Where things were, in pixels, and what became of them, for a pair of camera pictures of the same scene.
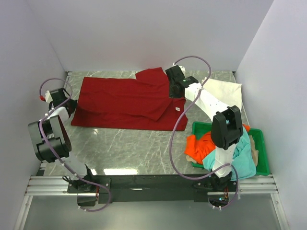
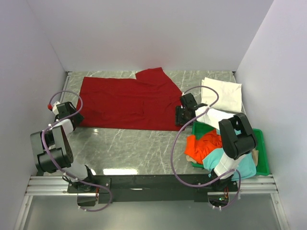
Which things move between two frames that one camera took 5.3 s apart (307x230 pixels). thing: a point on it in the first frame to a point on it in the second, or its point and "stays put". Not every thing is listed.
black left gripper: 74,104 to 78,118
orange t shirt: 198,148 stays put
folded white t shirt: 230,93 stays put
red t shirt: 142,102 stays put
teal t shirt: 243,160 stays put
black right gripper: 171,94 to 178,120
